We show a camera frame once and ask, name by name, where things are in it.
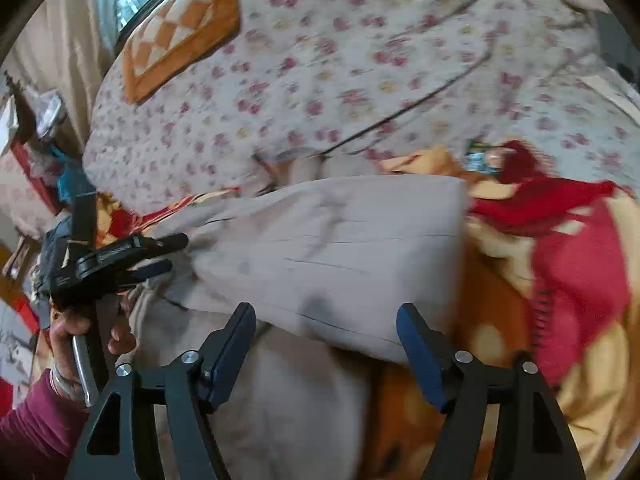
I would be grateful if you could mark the orange checkered pillow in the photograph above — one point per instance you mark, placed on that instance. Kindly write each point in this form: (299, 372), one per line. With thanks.
(175, 30)

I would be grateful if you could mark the white plastic bag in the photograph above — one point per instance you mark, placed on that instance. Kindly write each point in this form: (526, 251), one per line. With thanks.
(50, 115)

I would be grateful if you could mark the person's left hand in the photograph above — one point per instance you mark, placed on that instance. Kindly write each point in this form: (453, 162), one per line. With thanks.
(62, 345)

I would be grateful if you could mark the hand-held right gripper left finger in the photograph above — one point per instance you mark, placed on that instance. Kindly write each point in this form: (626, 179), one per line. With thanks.
(232, 355)

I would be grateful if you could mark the orange red patterned blanket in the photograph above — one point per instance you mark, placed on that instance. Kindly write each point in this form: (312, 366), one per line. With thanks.
(590, 410)

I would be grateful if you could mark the red knitted garment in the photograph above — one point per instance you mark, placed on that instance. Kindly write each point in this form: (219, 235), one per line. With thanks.
(575, 270)

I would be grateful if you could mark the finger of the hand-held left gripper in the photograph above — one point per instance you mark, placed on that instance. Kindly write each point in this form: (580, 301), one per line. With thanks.
(150, 269)
(130, 252)

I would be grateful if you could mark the silver bangle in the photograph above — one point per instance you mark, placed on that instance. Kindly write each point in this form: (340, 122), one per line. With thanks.
(64, 385)

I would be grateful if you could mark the beige curtain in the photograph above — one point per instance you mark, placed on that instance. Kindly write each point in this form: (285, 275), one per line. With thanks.
(65, 50)

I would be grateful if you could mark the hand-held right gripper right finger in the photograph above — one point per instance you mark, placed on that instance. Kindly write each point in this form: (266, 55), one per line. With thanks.
(425, 355)

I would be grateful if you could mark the blue plastic bag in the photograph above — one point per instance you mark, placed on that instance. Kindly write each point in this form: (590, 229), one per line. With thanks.
(72, 182)

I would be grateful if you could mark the beige garment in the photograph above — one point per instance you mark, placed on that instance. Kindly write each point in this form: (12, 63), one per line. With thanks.
(325, 250)

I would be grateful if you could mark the floral quilt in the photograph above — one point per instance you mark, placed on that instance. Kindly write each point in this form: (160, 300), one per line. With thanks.
(325, 70)

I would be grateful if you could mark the small printed packet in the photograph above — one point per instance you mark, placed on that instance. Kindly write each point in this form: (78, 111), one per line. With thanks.
(477, 160)

